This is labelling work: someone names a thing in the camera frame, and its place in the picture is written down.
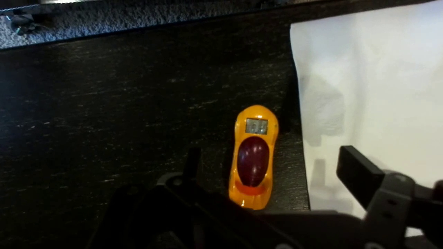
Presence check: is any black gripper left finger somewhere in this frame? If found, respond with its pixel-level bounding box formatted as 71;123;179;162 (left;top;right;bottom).
158;145;219;209

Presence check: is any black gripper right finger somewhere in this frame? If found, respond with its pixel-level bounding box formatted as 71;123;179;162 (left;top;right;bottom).
335;144;417;241

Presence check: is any orange toy car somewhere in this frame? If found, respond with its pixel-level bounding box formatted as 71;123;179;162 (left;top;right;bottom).
227;104;280;212

